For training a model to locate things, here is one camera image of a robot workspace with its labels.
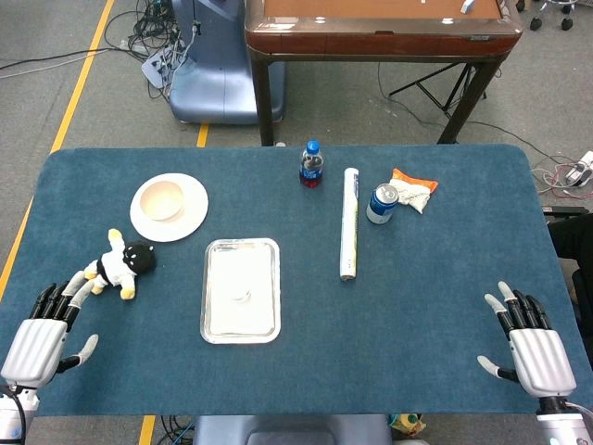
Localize blue table cloth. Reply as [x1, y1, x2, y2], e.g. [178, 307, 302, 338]
[0, 144, 593, 416]

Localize crumpled orange snack bag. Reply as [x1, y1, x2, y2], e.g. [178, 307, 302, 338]
[387, 167, 439, 215]

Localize silver metal tray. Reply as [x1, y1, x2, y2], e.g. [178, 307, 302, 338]
[199, 237, 282, 345]

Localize black floor cable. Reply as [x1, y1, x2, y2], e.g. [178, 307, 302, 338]
[375, 62, 564, 164]

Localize brown mahjong table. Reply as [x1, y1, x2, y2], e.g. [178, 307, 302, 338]
[244, 0, 524, 147]

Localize black chair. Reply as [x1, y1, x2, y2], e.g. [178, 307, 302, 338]
[544, 206, 593, 367]

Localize tangled floor cables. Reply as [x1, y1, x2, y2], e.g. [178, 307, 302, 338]
[102, 0, 201, 102]

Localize blue soda can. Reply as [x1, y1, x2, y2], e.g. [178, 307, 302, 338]
[365, 183, 399, 226]

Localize white power strip with plugs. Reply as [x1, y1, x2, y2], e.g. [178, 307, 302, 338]
[563, 150, 593, 187]

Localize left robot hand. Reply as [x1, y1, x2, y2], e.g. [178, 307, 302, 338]
[0, 270, 100, 389]

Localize beige bowl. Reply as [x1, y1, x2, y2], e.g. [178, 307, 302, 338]
[140, 180, 185, 222]

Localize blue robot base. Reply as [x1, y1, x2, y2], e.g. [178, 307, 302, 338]
[169, 0, 286, 125]

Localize black and white plush toy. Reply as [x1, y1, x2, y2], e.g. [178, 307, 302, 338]
[83, 228, 158, 301]

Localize white round plate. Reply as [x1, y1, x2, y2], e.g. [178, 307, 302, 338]
[129, 172, 209, 243]

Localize yellow toy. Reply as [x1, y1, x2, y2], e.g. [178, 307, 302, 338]
[387, 412, 427, 438]

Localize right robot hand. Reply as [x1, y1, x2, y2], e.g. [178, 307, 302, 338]
[476, 280, 578, 400]

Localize rolling office chair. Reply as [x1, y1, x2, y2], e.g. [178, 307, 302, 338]
[516, 0, 586, 32]

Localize blue capped soda bottle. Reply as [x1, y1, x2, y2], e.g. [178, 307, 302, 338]
[298, 140, 325, 188]

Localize grey blue robot torso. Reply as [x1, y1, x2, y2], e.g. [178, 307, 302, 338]
[193, 413, 393, 445]

